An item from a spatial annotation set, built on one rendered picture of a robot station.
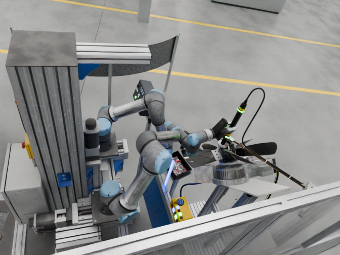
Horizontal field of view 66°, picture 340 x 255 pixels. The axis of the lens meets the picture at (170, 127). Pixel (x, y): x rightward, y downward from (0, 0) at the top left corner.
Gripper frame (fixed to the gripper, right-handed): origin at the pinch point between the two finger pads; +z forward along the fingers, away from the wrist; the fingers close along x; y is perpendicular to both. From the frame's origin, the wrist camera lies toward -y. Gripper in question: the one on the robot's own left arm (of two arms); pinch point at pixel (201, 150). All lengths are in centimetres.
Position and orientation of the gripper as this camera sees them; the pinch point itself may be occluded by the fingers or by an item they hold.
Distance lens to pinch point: 200.1
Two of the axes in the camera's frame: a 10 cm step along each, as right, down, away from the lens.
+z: 8.0, 5.4, -2.6
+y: 5.4, -4.6, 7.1
